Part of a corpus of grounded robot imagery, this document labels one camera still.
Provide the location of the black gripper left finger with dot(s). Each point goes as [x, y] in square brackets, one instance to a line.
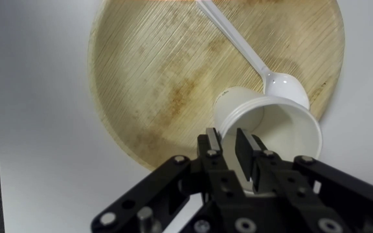
[213, 186]

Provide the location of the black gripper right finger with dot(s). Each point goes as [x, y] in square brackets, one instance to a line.
[307, 195]

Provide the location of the white plastic cup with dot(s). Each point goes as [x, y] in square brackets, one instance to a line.
[285, 130]

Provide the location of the round palm leaf plate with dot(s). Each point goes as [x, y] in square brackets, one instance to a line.
[161, 65]

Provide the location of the white plastic spoon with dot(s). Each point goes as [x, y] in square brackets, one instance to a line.
[285, 86]

